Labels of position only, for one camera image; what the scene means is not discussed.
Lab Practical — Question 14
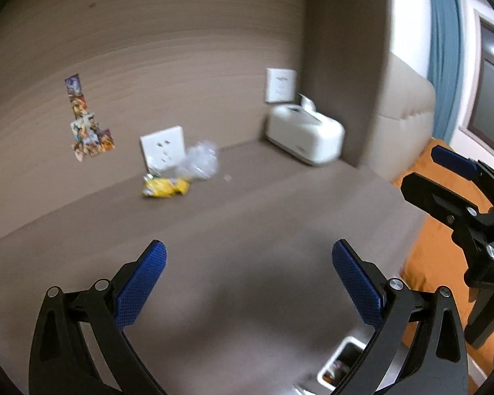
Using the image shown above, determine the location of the white square trash bin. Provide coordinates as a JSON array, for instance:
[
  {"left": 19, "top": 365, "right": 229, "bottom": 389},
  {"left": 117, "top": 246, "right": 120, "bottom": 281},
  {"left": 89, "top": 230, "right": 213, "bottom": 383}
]
[{"left": 317, "top": 336, "right": 366, "bottom": 391}]

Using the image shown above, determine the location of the orange bed cover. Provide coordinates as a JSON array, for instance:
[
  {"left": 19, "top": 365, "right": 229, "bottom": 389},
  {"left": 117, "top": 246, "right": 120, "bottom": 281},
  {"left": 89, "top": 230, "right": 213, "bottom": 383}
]
[{"left": 401, "top": 139, "right": 494, "bottom": 394}]

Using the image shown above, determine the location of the beige padded headboard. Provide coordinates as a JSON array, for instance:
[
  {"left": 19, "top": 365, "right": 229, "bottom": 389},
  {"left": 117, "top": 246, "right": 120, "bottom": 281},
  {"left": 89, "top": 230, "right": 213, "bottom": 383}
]
[{"left": 363, "top": 54, "right": 435, "bottom": 182}]

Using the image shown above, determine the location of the blue curtain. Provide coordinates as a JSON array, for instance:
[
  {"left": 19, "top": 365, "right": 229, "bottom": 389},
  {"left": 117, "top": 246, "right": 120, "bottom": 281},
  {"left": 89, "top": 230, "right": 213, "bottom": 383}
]
[{"left": 427, "top": 0, "right": 464, "bottom": 143}]

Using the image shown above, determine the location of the white tissue box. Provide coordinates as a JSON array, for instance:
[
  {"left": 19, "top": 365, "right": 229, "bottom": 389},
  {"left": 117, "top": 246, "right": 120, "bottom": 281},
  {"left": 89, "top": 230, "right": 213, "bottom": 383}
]
[{"left": 266, "top": 94, "right": 345, "bottom": 166}]

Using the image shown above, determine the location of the yellow snack wrapper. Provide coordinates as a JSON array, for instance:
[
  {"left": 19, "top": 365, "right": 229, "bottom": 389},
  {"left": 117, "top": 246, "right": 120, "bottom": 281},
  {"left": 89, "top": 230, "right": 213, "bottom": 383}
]
[{"left": 143, "top": 176, "right": 190, "bottom": 198}]

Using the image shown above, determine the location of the colourful sticker strip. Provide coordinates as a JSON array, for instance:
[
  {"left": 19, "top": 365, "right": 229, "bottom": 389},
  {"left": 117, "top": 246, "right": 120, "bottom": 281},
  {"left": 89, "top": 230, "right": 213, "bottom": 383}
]
[{"left": 65, "top": 74, "right": 115, "bottom": 162}]

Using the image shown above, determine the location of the clear crumpled plastic bag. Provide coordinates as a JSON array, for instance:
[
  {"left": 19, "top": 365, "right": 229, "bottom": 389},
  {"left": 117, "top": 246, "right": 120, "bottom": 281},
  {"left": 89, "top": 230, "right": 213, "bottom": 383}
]
[{"left": 176, "top": 141, "right": 219, "bottom": 182}]

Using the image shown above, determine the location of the white wall socket centre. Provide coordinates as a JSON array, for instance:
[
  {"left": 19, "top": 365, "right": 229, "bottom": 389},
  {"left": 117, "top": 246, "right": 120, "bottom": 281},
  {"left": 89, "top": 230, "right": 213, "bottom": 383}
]
[{"left": 140, "top": 126, "right": 185, "bottom": 172}]

